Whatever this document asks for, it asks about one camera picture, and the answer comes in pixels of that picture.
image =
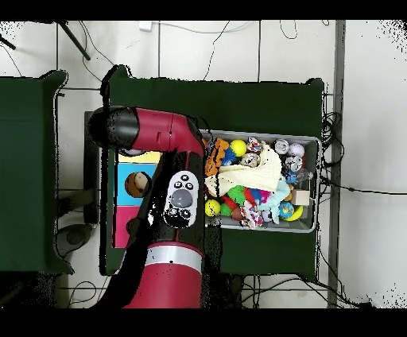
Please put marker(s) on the floral patterned cloth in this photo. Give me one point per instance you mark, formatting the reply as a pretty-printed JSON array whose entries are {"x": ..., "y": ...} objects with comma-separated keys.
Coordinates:
[{"x": 251, "y": 214}]

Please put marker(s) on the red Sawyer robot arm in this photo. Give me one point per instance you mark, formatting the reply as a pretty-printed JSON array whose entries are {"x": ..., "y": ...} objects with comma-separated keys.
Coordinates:
[{"x": 155, "y": 130}]

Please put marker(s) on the wooden box with three holes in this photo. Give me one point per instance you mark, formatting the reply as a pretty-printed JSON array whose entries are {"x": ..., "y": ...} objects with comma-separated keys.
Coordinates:
[{"x": 127, "y": 190}]

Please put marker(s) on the clear mesh bin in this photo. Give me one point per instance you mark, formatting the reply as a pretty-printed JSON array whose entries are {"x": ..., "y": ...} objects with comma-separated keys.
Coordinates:
[{"x": 313, "y": 206}]

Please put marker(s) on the blue spiky ball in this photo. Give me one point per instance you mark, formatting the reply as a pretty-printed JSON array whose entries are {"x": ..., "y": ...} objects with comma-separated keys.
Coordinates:
[{"x": 229, "y": 156}]

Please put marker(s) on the orange plastic block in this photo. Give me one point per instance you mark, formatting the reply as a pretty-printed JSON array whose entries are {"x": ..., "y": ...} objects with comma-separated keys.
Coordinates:
[{"x": 222, "y": 144}]

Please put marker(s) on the yellow plastic ball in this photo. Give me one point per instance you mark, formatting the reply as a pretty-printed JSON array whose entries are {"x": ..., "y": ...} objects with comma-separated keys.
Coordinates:
[
  {"x": 212, "y": 208},
  {"x": 238, "y": 147}
]

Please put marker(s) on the cream waffle cloth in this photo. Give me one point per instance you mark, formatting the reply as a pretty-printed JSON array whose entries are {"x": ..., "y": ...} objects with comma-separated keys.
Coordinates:
[{"x": 254, "y": 175}]

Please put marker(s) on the dark green tablecloth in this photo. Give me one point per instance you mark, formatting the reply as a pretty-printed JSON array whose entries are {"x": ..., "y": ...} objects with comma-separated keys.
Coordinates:
[
  {"x": 222, "y": 105},
  {"x": 25, "y": 159}
]

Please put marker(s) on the white baseball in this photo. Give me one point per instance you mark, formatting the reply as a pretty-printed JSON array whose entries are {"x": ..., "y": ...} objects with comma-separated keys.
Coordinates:
[{"x": 296, "y": 150}]

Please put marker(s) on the black upright panel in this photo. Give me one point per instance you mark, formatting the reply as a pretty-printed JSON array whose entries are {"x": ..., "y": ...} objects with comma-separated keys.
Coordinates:
[{"x": 91, "y": 190}]

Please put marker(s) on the grey round floor stand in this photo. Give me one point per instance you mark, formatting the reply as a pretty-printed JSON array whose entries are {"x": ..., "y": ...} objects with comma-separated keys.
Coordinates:
[{"x": 74, "y": 237}]

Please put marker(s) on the white power adapter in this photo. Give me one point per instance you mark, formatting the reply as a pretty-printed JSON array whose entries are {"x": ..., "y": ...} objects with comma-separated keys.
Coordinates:
[{"x": 145, "y": 26}]

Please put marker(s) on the black tripod leg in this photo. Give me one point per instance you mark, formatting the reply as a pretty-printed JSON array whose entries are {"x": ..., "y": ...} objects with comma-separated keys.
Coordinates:
[
  {"x": 8, "y": 43},
  {"x": 74, "y": 39}
]

